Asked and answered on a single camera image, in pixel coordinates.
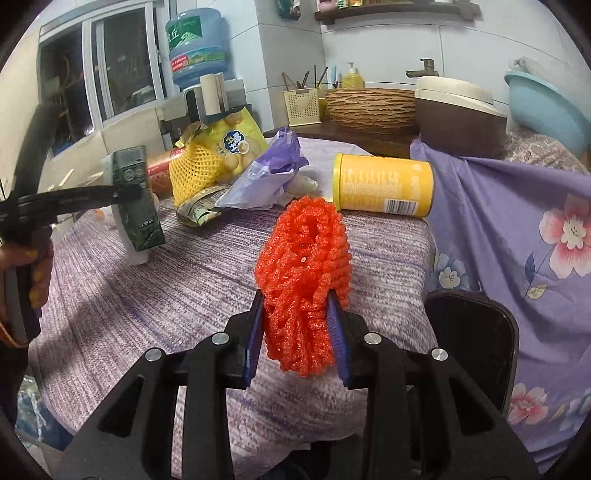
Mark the orange foam fruit net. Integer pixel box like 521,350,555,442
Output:
254,196,352,378

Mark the green drink carton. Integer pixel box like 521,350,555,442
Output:
103,145,165,265

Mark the green snack wrapper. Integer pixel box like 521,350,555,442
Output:
176,184,229,228

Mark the yellow cylindrical snack can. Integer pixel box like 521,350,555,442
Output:
332,153,435,218

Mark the purple plastic bag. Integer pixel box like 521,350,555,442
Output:
215,127,310,210

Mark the yellow foam fruit net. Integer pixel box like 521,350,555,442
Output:
169,140,232,207

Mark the yellow chip bag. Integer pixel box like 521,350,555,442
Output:
175,106,269,183

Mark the dark brown trash bin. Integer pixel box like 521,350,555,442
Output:
425,290,520,415

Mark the left hand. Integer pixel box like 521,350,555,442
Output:
0,241,54,325

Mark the dark wooden counter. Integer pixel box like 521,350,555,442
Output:
262,120,422,159

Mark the purple floral cloth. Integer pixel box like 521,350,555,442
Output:
410,135,590,471

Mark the woven basket sink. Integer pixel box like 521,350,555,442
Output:
325,88,417,134

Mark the beige utensil holder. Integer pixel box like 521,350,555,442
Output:
283,88,321,127

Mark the brown white rice cooker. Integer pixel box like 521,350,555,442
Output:
415,76,507,159

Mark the blue water jug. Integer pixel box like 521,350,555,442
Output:
166,8,228,90

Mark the yellow soap dispenser bottle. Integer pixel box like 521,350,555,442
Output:
341,62,365,89

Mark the bronze faucet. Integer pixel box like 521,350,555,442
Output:
406,58,439,78

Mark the light blue plastic basin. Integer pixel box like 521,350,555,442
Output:
504,70,590,158

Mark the window with white frame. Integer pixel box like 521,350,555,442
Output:
38,1,170,157

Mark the green wall pouch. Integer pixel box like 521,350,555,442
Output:
274,0,301,21

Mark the wooden wall shelf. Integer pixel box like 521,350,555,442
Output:
315,1,482,25

